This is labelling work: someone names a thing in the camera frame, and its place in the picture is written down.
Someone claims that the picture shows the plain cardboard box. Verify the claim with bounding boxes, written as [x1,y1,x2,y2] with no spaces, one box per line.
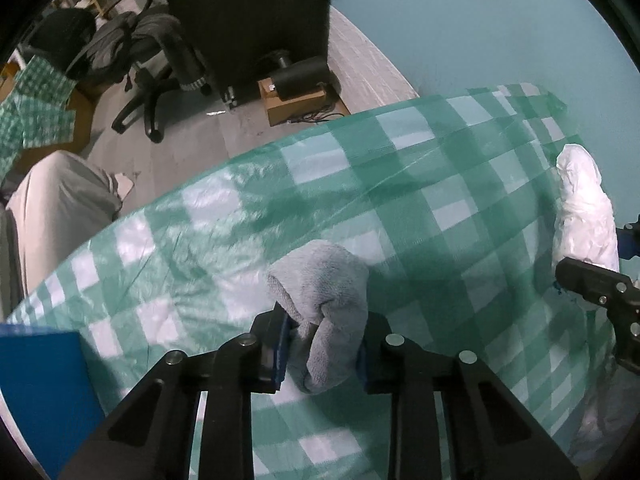
[20,87,96,152]

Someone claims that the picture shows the black cylindrical device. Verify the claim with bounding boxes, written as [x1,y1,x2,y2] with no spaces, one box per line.
[256,50,342,102]

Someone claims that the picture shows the green checked cloth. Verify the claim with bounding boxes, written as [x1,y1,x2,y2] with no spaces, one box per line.
[0,55,81,182]

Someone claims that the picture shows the grey fluffy sock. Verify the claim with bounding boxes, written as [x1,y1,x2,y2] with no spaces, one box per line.
[266,240,371,395]

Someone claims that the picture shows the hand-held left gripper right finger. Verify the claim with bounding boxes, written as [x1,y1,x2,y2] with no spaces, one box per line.
[354,312,581,480]

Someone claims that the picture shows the black office chair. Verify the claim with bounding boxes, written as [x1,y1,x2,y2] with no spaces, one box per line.
[30,0,214,144]

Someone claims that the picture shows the white plastic bag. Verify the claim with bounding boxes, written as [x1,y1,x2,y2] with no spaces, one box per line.
[552,142,640,467]

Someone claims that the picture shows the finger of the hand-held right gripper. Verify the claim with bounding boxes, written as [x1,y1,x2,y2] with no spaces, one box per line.
[555,257,640,377]
[616,215,640,262]

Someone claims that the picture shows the blue-rimmed cardboard box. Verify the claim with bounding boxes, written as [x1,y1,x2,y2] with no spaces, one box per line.
[0,327,107,461]

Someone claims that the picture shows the black cables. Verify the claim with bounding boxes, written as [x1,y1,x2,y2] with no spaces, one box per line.
[287,105,347,124]

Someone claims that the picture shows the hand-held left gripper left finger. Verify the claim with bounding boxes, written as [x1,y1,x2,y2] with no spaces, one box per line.
[59,310,301,480]

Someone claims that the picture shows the green checked tablecloth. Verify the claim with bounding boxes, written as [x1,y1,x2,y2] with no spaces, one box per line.
[2,82,640,480]

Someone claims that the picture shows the grey mattress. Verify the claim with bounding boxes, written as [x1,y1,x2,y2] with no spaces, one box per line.
[0,150,124,307]

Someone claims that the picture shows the small cardboard box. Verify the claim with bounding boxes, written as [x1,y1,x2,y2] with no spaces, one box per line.
[257,77,352,128]

